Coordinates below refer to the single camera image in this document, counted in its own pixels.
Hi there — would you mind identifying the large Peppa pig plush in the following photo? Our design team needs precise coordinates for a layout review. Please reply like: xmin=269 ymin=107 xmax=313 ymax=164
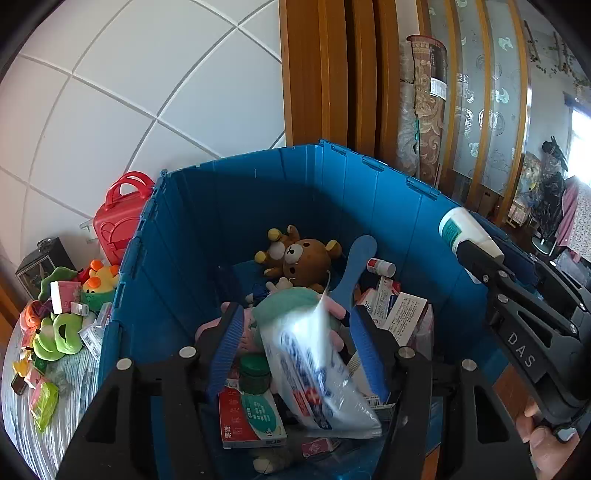
xmin=195 ymin=286 xmax=352 ymax=356

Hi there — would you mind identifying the orange pink pig plush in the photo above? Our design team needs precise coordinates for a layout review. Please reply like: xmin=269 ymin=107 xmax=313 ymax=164
xmin=19 ymin=300 xmax=42 ymax=332

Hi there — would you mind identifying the green yellow duck plush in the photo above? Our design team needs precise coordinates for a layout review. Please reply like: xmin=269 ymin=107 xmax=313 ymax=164
xmin=80 ymin=259 xmax=119 ymax=313

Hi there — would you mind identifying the green round jar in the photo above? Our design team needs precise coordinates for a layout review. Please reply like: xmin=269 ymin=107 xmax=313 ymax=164
xmin=238 ymin=353 xmax=271 ymax=395

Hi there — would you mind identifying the person right hand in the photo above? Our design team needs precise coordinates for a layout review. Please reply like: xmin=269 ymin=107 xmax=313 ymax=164
xmin=516 ymin=398 xmax=580 ymax=480

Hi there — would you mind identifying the green frog plush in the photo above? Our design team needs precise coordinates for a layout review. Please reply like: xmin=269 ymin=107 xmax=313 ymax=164
xmin=32 ymin=313 xmax=83 ymax=362

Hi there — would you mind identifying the blue plastic storage crate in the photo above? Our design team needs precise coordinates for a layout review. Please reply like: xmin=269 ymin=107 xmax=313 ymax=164
xmin=94 ymin=138 xmax=539 ymax=480

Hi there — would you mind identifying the white blue plastic bag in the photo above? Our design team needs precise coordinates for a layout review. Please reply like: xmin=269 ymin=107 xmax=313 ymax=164
xmin=259 ymin=302 xmax=382 ymax=439

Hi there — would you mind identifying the white tissue pack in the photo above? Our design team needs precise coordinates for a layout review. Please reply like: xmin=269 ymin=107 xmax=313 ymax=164
xmin=50 ymin=280 xmax=82 ymax=315

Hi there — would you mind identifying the red toy suitcase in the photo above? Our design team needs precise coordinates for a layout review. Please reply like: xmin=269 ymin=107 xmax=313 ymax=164
xmin=93 ymin=171 xmax=154 ymax=265

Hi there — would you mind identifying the black coffee cup gift box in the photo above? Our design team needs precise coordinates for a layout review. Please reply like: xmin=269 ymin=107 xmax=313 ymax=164
xmin=15 ymin=237 xmax=74 ymax=300

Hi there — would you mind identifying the green wet wipes pack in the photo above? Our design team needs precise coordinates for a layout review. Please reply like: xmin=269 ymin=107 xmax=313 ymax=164
xmin=29 ymin=379 xmax=59 ymax=432

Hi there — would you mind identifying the white green lotion bottle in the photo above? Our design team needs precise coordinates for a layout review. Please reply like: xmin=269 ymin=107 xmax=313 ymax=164
xmin=439 ymin=207 xmax=504 ymax=260

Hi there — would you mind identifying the blue shoehorn paddle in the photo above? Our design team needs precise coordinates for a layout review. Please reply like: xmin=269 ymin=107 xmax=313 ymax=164
xmin=329 ymin=235 xmax=378 ymax=311

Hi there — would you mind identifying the brown bear plush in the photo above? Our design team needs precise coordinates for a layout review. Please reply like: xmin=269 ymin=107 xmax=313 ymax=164
xmin=254 ymin=225 xmax=342 ymax=293

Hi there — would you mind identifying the rolled carpet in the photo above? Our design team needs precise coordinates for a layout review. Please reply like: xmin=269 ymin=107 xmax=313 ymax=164
xmin=397 ymin=35 xmax=448 ymax=186

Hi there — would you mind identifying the purple white medicine box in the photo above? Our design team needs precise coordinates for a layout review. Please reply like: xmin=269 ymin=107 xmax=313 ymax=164
xmin=383 ymin=292 xmax=428 ymax=347

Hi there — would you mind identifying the red green toothpaste box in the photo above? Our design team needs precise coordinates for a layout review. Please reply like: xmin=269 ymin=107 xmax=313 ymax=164
xmin=217 ymin=386 xmax=287 ymax=449

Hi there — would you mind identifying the wooden glass partition screen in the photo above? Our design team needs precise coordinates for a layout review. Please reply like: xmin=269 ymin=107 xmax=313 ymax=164
xmin=417 ymin=1 xmax=532 ymax=225

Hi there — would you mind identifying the green felt leaf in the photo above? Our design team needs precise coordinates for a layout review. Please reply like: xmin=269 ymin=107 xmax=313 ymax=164
xmin=37 ymin=266 xmax=78 ymax=302

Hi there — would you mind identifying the white red small bottle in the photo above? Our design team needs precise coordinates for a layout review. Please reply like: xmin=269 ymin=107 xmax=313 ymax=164
xmin=367 ymin=258 xmax=396 ymax=278

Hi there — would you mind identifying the yellow duck snowball clamp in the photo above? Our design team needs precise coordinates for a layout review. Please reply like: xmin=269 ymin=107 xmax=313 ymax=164
xmin=12 ymin=349 xmax=34 ymax=378

